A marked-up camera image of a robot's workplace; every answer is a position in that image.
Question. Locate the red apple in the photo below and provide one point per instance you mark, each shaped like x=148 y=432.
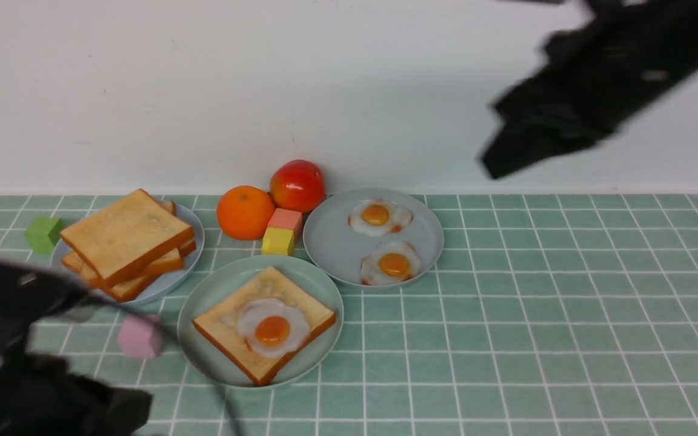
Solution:
x=298 y=185

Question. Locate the green empty front plate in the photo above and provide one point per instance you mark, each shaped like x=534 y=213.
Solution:
x=216 y=297

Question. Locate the grey egg plate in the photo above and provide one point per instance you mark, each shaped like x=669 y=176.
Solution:
x=337 y=249

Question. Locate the pink cube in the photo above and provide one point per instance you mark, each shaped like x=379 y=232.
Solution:
x=140 y=339

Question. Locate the yellow cube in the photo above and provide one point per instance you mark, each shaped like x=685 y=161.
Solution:
x=278 y=241

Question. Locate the pink-orange cube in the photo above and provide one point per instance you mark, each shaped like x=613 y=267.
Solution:
x=287 y=220

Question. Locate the orange fruit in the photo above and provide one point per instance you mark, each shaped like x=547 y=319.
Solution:
x=243 y=213

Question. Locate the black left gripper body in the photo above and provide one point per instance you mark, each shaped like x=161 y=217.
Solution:
x=39 y=394

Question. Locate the green cube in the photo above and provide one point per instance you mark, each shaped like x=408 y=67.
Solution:
x=43 y=234

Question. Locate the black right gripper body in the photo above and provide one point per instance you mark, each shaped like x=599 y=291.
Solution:
x=596 y=77

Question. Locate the fried egg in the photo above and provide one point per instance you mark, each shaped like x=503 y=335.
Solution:
x=390 y=264
x=271 y=328
x=379 y=217

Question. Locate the grey bread plate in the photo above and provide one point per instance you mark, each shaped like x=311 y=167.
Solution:
x=64 y=258

